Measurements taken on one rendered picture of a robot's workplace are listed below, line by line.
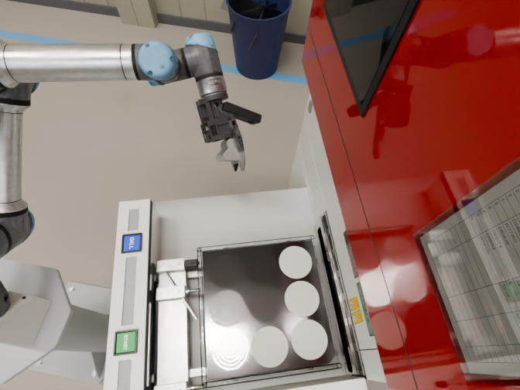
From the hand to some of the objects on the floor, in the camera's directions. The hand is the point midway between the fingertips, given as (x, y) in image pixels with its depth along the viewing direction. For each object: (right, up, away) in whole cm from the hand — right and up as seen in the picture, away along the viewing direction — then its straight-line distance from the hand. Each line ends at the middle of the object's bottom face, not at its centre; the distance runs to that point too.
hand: (240, 165), depth 89 cm
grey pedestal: (-80, -80, +78) cm, 138 cm away
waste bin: (0, +100, +174) cm, 201 cm away
